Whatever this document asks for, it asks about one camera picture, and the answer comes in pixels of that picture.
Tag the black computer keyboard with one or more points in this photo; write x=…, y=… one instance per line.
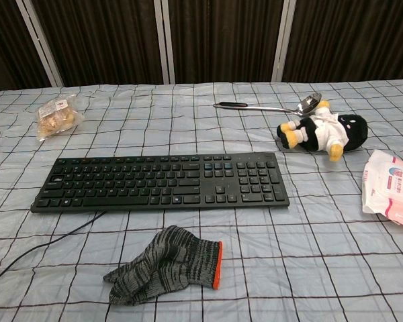
x=154, y=181

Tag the grey knit work glove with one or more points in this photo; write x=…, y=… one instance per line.
x=168, y=265

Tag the dark ribbed partition panel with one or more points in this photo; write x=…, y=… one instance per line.
x=97, y=40
x=221, y=40
x=349, y=37
x=6, y=40

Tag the penguin plush in white coat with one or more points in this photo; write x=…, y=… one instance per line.
x=322, y=129

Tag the light blue checked tablecloth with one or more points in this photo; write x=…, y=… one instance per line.
x=289, y=251

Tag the clear bag of snacks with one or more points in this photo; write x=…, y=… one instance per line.
x=57, y=119

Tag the pink white wet wipes pack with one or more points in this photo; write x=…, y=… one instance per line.
x=389, y=188

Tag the white partition frame post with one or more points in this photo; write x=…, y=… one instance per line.
x=40, y=43
x=283, y=40
x=164, y=43

